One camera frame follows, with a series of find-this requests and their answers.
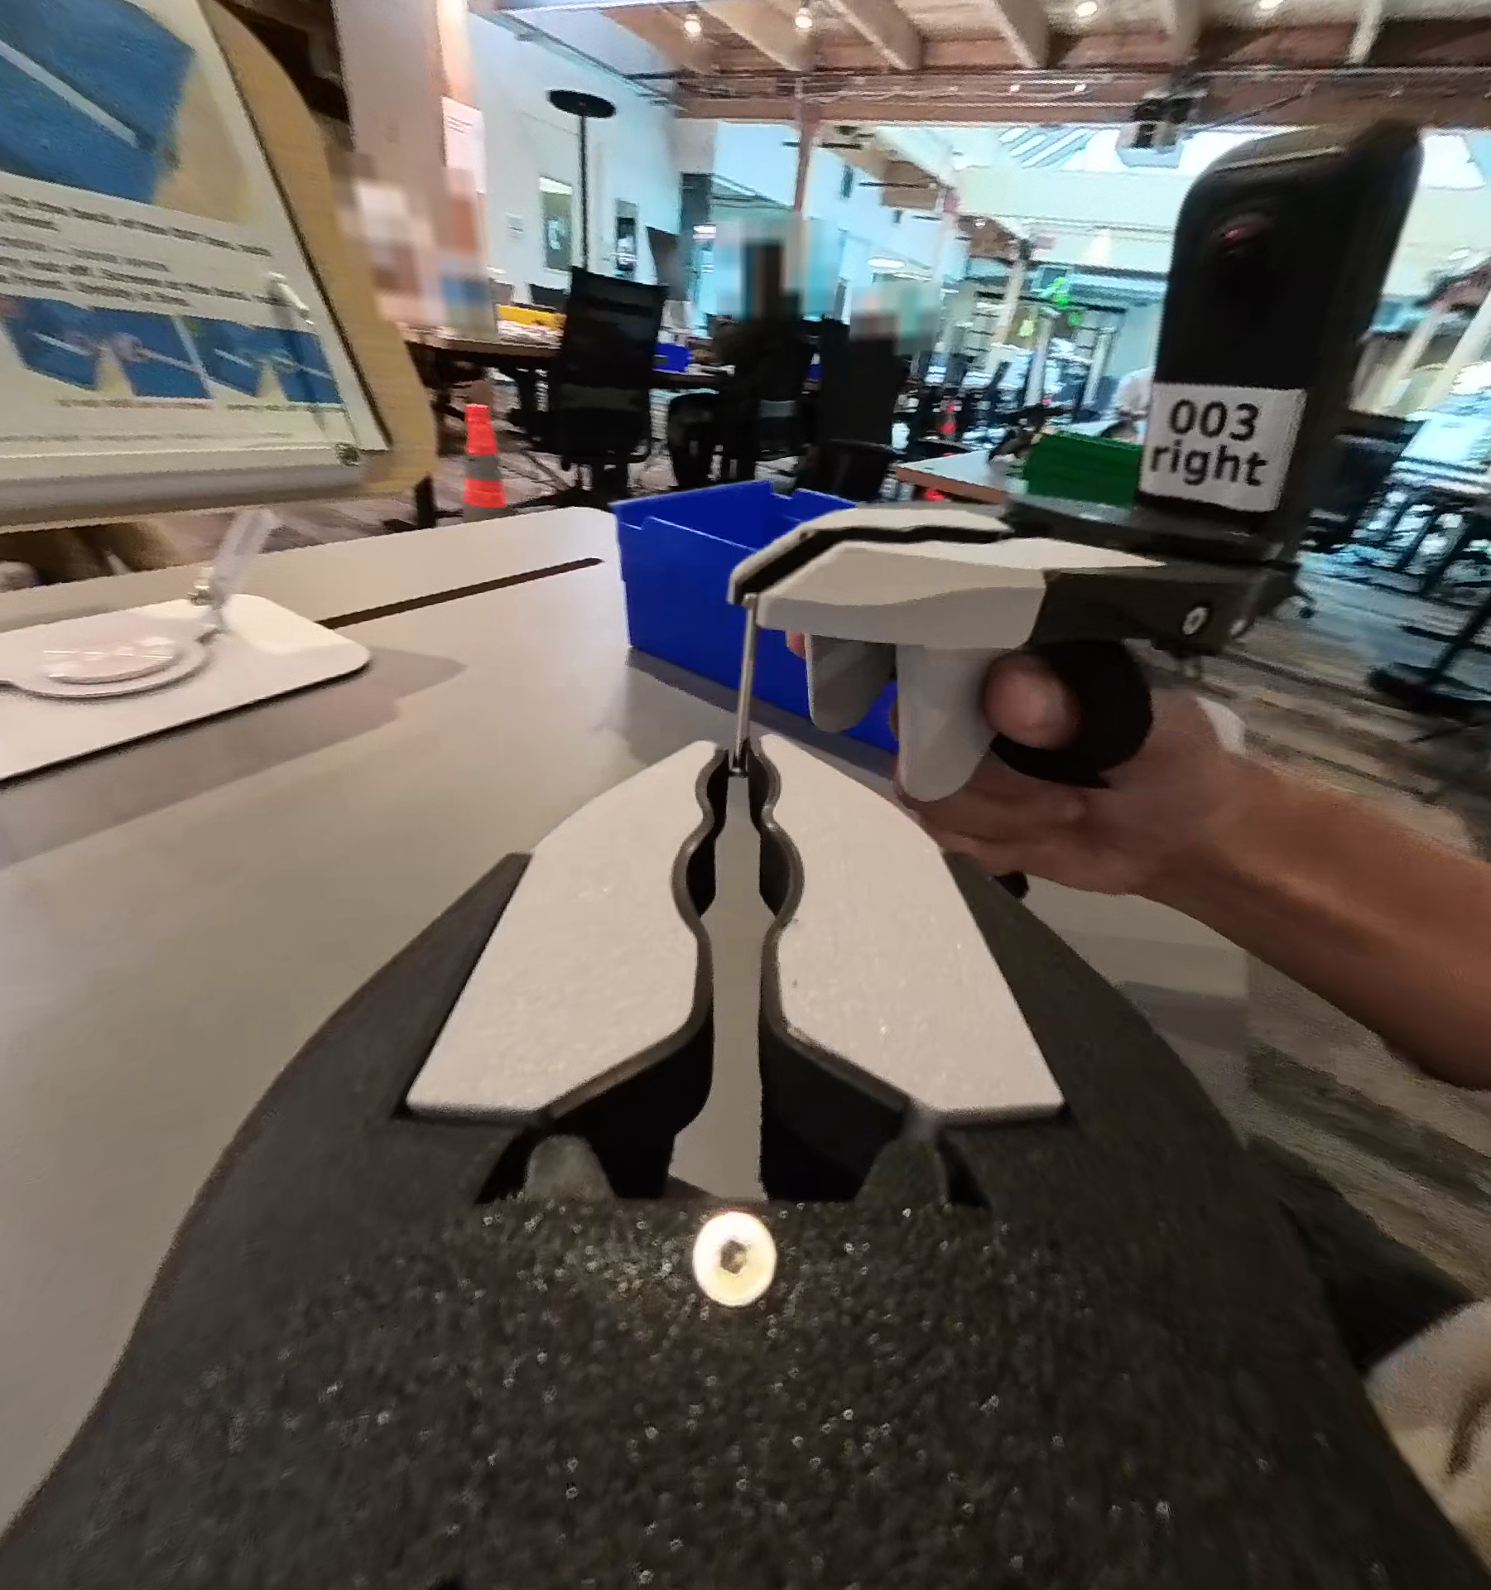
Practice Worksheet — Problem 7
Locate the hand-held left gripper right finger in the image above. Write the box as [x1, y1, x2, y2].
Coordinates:
[751, 732, 1065, 1193]

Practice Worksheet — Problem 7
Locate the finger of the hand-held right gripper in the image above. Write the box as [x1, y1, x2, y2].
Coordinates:
[727, 503, 1021, 607]
[744, 533, 1165, 805]

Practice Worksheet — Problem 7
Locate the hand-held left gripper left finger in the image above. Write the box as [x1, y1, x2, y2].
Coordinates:
[405, 740, 726, 1193]

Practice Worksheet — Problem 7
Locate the blue plastic bin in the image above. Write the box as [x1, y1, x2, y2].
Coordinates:
[611, 481, 908, 755]

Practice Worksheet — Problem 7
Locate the silver bolt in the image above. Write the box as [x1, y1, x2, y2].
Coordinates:
[727, 594, 764, 778]

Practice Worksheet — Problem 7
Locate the person's right forearm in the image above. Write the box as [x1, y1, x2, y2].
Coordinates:
[1245, 748, 1491, 1095]

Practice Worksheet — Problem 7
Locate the person's right hand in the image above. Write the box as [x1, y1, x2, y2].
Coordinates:
[896, 650, 1262, 902]

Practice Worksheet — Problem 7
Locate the black office chair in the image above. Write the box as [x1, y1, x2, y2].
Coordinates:
[803, 314, 908, 498]
[542, 269, 676, 498]

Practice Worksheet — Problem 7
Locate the green plastic bin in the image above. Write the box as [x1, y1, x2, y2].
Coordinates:
[1021, 428, 1149, 503]

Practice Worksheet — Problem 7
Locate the orange traffic cone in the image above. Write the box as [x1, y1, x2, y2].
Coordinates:
[460, 407, 516, 525]

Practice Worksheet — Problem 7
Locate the black floor lamp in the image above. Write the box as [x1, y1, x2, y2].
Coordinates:
[550, 84, 620, 277]

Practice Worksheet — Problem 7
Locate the white metal document stand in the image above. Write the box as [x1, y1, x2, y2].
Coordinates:
[0, 282, 370, 797]

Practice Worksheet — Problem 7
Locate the person's cream sweater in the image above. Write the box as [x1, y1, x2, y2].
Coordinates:
[1365, 1292, 1491, 1590]

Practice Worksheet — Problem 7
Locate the printed instruction sheet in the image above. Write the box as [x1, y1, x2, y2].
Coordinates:
[0, 0, 392, 459]

